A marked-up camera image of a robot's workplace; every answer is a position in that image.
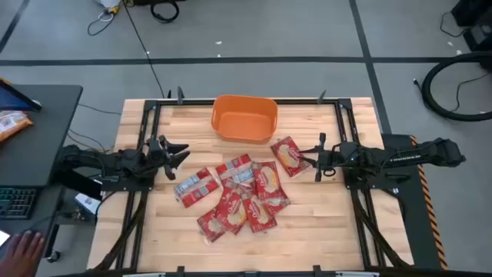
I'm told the large black hose ring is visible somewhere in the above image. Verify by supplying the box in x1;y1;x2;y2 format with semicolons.
421;51;492;123

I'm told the thin looped floor cable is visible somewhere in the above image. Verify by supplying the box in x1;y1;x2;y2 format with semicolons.
87;8;116;37

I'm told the long black floor cable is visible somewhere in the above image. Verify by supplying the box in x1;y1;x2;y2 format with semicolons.
121;0;167;99

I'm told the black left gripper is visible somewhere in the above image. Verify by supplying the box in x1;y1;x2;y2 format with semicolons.
145;134;191;181

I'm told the black rectangular panel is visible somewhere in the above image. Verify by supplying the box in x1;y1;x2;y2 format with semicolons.
52;169;104;201

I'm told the black equipment box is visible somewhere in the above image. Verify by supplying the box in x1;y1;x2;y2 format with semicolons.
462;22;492;53

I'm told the orange snack bag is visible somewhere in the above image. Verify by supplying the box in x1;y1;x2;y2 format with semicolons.
0;110;34;142

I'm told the red popcorn bag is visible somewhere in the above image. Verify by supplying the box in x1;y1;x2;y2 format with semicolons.
196;207;228;244
214;179;250;235
241;192;278;234
174;166;221;209
270;135;313;179
251;160;292;216
214;153;255;185

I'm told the black-framed screen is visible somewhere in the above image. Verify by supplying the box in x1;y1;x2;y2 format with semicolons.
0;78;43;113

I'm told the black desk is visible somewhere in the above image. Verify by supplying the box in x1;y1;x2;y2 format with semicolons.
0;84;84;277

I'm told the black equipment case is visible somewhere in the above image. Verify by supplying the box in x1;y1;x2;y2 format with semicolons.
450;0;492;28

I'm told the person's hand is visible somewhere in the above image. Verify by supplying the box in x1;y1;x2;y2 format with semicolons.
0;229;46;277

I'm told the orange plastic basket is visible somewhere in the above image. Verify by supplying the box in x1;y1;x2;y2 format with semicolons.
211;94;279;145

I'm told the black aluminium table frame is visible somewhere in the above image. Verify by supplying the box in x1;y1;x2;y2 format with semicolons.
87;86;416;277

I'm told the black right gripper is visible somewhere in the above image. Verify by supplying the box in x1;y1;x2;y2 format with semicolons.
298;132;349;183

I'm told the thin black floor cable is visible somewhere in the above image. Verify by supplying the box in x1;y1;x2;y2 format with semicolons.
439;10;468;38
413;72;492;113

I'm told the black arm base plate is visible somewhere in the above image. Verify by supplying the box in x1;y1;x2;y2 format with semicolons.
344;169;412;192
100;175;155;192

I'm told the black hazard-striped platform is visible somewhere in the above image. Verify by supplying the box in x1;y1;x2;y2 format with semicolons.
380;133;450;271

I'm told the black keyboard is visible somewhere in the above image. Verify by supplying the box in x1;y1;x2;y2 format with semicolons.
0;186;39;221

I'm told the small white box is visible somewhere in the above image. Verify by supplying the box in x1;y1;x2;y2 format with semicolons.
74;192;102;216

